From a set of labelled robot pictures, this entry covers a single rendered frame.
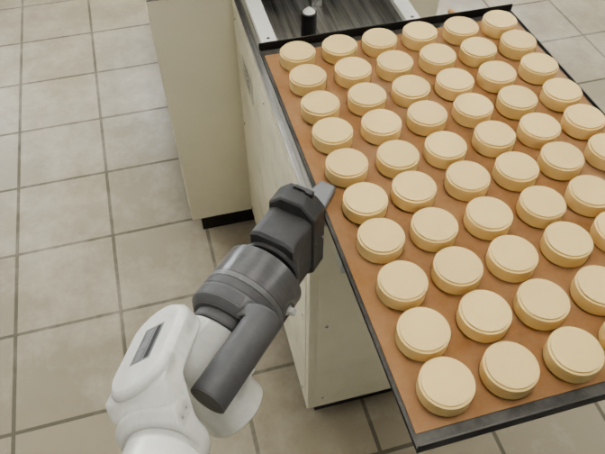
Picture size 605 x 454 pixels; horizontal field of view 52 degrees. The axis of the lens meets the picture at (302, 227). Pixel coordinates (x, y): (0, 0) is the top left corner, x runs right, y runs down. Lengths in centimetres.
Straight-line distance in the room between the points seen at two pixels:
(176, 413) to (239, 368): 7
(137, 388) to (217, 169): 136
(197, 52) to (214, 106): 17
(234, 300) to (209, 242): 145
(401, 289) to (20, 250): 170
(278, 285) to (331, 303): 61
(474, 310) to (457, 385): 8
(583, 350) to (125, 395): 40
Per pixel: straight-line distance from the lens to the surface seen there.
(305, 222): 63
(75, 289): 202
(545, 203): 73
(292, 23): 138
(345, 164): 72
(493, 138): 78
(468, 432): 56
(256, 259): 60
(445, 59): 90
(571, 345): 62
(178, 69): 160
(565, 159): 78
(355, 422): 170
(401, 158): 73
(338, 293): 118
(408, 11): 132
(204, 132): 173
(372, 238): 65
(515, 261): 66
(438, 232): 66
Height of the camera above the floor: 158
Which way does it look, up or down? 51 degrees down
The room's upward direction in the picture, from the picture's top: straight up
